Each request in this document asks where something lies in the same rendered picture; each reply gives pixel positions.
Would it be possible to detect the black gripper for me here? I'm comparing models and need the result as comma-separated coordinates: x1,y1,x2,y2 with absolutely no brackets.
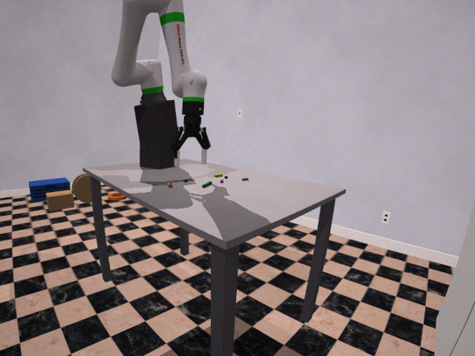
170,116,211,167

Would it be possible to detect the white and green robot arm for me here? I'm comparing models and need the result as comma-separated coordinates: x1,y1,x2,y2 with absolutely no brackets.
111,0,207,116

